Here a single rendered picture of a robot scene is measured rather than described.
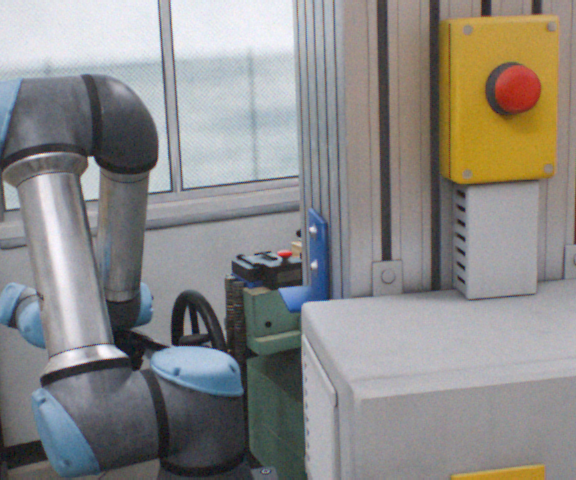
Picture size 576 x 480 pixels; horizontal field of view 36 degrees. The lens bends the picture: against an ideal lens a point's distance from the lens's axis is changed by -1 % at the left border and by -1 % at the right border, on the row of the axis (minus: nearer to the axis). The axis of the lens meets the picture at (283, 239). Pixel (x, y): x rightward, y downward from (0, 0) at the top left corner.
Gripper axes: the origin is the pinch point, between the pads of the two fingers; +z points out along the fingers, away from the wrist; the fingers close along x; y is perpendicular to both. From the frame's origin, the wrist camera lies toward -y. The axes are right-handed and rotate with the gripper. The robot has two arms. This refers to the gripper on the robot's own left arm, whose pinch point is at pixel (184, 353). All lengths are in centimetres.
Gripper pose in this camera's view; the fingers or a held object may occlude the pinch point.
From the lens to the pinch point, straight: 172.2
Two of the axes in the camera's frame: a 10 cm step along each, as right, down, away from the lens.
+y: -3.7, 9.3, -0.7
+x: 4.2, 0.9, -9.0
